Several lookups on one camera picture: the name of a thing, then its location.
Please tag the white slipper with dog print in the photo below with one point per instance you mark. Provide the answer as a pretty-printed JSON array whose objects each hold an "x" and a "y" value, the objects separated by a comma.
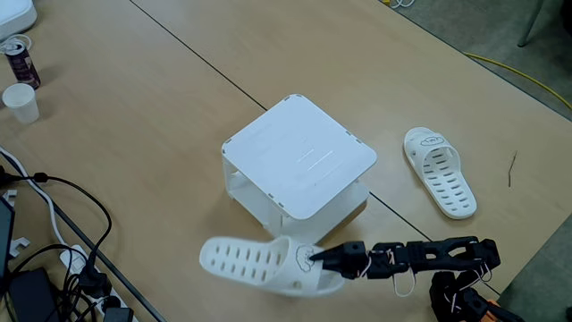
[
  {"x": 442, "y": 179},
  {"x": 250, "y": 264}
]

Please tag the white plastic shoe rack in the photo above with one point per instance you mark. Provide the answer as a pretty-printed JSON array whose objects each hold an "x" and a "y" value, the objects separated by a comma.
[{"x": 299, "y": 156}]

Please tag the black plug adapter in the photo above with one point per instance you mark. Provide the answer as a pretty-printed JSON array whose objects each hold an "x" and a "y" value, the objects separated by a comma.
[{"x": 117, "y": 315}]

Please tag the black power plug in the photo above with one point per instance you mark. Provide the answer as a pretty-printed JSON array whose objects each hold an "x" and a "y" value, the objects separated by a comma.
[{"x": 95, "y": 282}]

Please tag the white power strip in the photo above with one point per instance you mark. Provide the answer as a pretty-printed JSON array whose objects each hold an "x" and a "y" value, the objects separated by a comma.
[{"x": 73, "y": 259}]

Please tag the grey metal chair leg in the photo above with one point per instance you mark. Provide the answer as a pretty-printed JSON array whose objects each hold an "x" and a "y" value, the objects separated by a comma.
[{"x": 532, "y": 22}]

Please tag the large black power brick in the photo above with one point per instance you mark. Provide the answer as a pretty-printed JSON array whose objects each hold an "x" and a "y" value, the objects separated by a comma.
[{"x": 33, "y": 297}]

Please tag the white printed plastic part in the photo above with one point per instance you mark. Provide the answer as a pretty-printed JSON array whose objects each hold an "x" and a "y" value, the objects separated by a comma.
[
  {"x": 19, "y": 246},
  {"x": 10, "y": 197}
]

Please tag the dark laptop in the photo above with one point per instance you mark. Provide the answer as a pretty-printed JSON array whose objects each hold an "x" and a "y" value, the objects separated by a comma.
[{"x": 5, "y": 237}]

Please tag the white paper cup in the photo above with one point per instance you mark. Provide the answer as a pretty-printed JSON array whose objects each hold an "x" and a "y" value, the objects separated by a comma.
[{"x": 21, "y": 105}]

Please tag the purple drink can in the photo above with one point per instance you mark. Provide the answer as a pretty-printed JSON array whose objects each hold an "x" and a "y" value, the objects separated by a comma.
[{"x": 23, "y": 67}]

